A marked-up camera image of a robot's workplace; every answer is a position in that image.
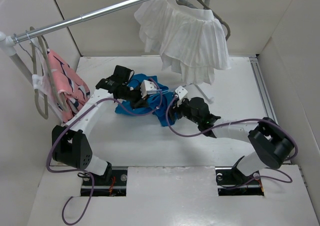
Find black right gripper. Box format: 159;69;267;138
163;97;201;125

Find blue t shirt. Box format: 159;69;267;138
122;74;174;127

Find light blue wire hanger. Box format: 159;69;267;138
147;88;175;96

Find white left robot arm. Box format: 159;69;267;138
47;65;157;185

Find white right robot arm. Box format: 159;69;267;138
165;96;298;183

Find grey velvet hanger inner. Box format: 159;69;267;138
29;26;70;112

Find grey velvet hanger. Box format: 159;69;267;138
30;41;49;120
29;26;70;112

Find grey hanger holding skirt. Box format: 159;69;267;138
176;0;231;41

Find grey velvet hanger outer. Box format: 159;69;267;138
30;41;49;120

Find pink shark print garment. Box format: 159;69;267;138
47;49;91;123

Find white pleated skirt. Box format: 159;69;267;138
134;0;231;84

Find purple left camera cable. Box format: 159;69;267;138
46;77;164;226

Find purple camera cable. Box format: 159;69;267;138
165;95;300;187
46;77;164;226

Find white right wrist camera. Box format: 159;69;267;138
174;86;188;106

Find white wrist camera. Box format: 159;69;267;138
174;86;188;106
140;80;158;98

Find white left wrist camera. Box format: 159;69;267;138
140;80;158;98

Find aluminium rail right edge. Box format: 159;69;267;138
249;57;278;123

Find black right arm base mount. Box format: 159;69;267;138
215;156;265;196

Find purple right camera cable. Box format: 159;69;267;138
165;95;300;187

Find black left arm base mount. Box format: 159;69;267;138
77;163;128;197

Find silver clothes rack rail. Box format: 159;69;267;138
6;0;148;45

